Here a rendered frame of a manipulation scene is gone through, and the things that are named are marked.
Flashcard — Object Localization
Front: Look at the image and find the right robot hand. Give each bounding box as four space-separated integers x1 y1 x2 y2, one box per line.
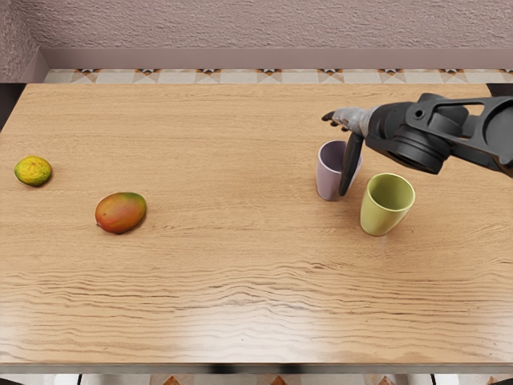
321 106 376 197

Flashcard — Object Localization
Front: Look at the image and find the lilac cup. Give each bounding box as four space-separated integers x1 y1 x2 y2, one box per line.
316 140 363 201

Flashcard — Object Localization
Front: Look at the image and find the red-green mango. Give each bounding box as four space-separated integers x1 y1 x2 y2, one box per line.
95 192 147 235

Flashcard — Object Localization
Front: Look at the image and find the yellow-green cup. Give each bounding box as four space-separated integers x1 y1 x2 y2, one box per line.
359 172 416 237

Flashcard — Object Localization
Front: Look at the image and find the yellow-green citrus fruit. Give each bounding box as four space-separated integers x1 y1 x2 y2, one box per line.
14 155 53 188

